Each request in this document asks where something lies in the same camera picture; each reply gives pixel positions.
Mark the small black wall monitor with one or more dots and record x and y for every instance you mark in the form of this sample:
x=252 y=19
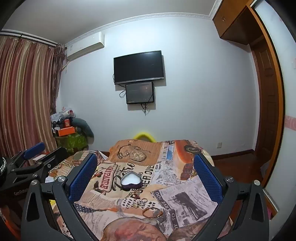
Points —
x=140 y=92

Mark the striped curtain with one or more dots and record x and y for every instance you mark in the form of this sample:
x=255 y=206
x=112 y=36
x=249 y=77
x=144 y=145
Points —
x=25 y=97

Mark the pile of plastic bags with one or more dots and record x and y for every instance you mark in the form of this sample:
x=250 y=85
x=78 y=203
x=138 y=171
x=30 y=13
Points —
x=62 y=113

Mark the wooden overhead cabinet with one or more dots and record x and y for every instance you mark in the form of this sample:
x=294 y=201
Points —
x=233 y=20

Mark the yellow curved object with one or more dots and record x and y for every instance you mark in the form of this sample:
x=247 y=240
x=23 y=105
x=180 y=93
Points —
x=144 y=134

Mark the grey pillow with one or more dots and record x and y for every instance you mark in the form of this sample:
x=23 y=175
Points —
x=84 y=128

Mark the orange box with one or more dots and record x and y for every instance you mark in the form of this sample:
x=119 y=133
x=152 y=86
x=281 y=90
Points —
x=67 y=131

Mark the printed blanket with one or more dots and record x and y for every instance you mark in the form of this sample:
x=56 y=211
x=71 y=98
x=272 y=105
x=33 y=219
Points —
x=161 y=185

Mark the white wall socket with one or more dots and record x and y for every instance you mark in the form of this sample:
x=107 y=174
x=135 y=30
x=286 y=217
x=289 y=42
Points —
x=219 y=145

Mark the purple heart-shaped tin box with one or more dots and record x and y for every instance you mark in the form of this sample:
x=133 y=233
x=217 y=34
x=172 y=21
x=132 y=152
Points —
x=130 y=186

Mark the white air conditioner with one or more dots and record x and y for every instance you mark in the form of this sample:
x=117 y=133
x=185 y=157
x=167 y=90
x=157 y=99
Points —
x=85 y=47

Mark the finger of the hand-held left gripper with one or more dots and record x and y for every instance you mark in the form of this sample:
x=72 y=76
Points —
x=55 y=157
x=34 y=150

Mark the green patterned cloth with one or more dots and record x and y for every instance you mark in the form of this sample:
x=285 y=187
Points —
x=74 y=142

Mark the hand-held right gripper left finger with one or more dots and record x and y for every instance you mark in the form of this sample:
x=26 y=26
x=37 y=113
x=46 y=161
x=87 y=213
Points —
x=83 y=176

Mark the wooden door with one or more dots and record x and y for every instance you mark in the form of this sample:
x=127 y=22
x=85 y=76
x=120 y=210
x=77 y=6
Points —
x=266 y=99

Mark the black wall television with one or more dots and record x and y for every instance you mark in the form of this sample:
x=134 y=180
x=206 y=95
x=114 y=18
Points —
x=138 y=67

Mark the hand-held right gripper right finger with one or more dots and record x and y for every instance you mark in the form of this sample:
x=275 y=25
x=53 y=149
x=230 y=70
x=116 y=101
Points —
x=207 y=178

